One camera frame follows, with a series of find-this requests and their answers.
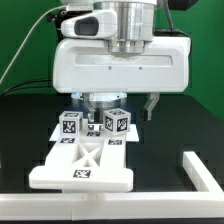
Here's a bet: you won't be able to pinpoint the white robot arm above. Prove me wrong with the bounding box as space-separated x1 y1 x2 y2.
53 0 199 121

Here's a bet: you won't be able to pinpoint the white camera cable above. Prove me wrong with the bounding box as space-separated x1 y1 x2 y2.
0 5 68 84

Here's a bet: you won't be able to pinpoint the white U-shaped obstacle frame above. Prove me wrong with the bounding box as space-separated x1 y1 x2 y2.
0 151 224 221

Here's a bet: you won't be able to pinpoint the white base tag plate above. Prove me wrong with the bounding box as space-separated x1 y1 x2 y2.
49 124 139 142

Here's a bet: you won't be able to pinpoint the white chair back frame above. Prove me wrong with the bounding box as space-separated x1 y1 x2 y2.
29 131 133 192

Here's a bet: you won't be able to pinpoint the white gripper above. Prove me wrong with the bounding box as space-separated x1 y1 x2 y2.
53 37 190 122

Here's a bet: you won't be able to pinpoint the black cables on table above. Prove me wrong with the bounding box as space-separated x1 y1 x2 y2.
0 79 54 98

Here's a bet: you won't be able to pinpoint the grey camera on stand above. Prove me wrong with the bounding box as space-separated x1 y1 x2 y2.
61 0 93 13

